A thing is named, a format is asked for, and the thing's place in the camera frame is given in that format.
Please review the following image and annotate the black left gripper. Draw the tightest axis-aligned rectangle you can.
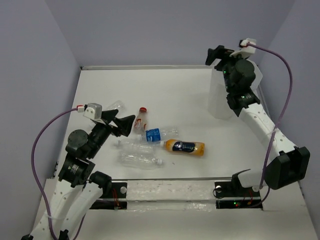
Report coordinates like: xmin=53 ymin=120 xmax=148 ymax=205
xmin=87 ymin=108 xmax=136 ymax=158

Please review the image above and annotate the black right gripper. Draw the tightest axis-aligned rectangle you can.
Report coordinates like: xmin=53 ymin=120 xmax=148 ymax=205
xmin=205 ymin=45 xmax=248 ymax=94

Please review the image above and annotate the red cap small bottle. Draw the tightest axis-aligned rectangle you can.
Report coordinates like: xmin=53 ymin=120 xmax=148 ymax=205
xmin=133 ymin=107 xmax=148 ymax=134

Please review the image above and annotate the clear bottle white cap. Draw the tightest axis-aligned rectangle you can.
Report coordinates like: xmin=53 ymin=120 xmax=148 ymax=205
xmin=117 ymin=151 xmax=165 ymax=170
xmin=114 ymin=140 xmax=155 ymax=154

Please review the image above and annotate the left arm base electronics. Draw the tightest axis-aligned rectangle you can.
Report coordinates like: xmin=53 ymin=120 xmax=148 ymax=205
xmin=90 ymin=181 xmax=128 ymax=210

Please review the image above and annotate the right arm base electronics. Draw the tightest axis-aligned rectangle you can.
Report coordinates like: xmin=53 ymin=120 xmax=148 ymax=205
xmin=212 ymin=181 xmax=263 ymax=210

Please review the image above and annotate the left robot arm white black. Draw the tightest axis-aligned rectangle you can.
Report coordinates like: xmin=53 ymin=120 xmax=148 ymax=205
xmin=22 ymin=103 xmax=135 ymax=240

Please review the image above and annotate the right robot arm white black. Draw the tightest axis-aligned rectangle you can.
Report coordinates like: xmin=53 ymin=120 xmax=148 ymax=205
xmin=205 ymin=44 xmax=310 ymax=196

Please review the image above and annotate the white octagonal bin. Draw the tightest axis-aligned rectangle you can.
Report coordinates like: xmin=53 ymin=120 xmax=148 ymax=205
xmin=208 ymin=59 xmax=263 ymax=120

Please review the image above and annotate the clear capless bottle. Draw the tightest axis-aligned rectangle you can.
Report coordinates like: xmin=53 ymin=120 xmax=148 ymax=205
xmin=105 ymin=100 xmax=126 ymax=112

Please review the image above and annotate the blue label water bottle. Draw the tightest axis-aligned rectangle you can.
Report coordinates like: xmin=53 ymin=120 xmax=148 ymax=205
xmin=137 ymin=127 xmax=179 ymax=143

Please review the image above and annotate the orange juice bottle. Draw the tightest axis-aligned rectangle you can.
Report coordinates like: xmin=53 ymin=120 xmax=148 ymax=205
xmin=160 ymin=139 xmax=205 ymax=157

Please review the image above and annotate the white front cover board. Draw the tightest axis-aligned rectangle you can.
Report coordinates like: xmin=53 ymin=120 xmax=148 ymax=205
xmin=29 ymin=176 xmax=311 ymax=240

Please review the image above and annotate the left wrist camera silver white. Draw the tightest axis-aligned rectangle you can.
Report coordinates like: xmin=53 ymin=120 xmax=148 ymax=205
xmin=83 ymin=103 xmax=103 ymax=120

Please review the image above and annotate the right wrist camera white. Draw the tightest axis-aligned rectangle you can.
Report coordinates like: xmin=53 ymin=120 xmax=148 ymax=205
xmin=229 ymin=38 xmax=257 ymax=59

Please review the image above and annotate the aluminium back rail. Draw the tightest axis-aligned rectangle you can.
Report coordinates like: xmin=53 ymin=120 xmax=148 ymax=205
xmin=80 ymin=65 xmax=211 ymax=71

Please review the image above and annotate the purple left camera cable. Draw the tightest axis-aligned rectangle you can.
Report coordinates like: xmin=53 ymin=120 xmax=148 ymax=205
xmin=32 ymin=106 xmax=89 ymax=240

